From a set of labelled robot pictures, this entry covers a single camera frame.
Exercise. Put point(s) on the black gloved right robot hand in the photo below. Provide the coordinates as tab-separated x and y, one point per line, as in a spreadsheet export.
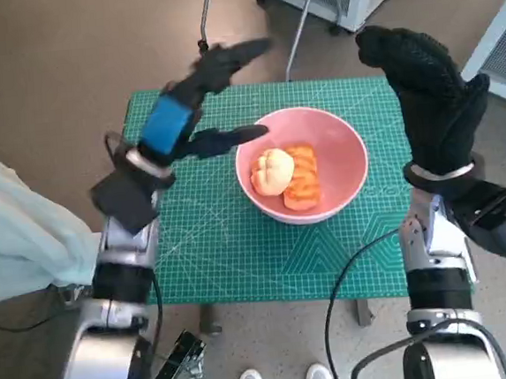
436	107

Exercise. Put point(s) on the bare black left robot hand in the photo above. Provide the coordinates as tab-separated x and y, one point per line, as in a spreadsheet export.
183	102

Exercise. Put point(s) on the pink bowl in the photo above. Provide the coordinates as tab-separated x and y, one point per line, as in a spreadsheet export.
343	155

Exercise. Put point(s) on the round pale bread bun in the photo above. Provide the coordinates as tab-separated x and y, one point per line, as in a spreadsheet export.
273	172

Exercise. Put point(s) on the long orange striped bread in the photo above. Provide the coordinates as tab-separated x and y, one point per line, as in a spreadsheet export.
308	184

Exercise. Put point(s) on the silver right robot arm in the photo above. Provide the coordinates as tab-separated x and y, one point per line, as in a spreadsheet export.
438	284

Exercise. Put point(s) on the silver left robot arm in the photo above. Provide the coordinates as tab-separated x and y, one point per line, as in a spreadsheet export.
95	358

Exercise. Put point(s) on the white vented unit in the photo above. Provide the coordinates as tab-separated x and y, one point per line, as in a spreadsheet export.
503	57

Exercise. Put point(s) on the grey tube leg with caster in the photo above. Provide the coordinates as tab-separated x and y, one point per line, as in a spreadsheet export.
204	7

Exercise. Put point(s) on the grey bent metal tube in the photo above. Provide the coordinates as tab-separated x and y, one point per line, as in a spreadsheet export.
299	30

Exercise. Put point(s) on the green cutting mat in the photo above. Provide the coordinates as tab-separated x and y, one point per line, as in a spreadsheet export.
223	254

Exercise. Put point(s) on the grey table leg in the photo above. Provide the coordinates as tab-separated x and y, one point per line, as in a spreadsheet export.
210	319
365	312

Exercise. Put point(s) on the black bar with metal clamp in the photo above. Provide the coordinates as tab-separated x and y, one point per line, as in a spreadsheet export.
187	346

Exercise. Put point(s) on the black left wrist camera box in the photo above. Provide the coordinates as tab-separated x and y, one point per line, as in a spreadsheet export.
123	198

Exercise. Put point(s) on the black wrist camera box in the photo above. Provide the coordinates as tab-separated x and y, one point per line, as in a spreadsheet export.
495	217
123	198

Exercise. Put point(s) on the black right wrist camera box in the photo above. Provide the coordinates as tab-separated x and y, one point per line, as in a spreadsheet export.
495	217

